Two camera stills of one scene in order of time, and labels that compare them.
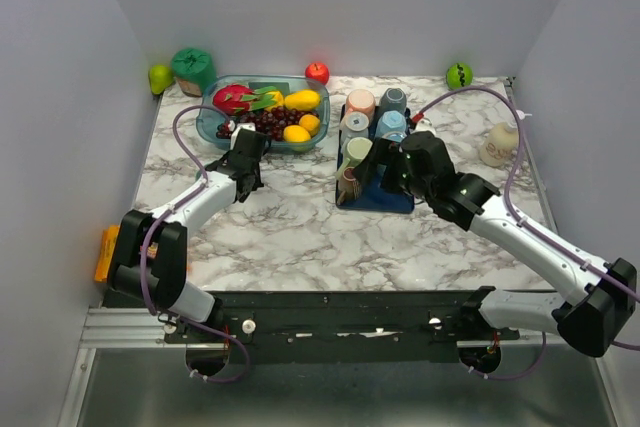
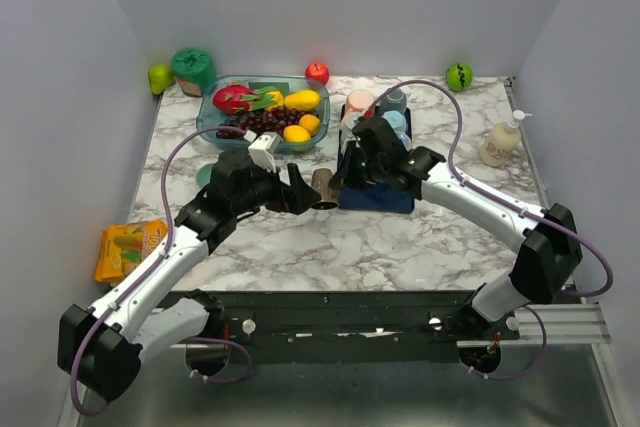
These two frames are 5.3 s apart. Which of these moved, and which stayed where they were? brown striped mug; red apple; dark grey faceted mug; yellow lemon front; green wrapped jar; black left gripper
Moved: black left gripper; brown striped mug
Stayed: green wrapped jar; yellow lemon front; red apple; dark grey faceted mug
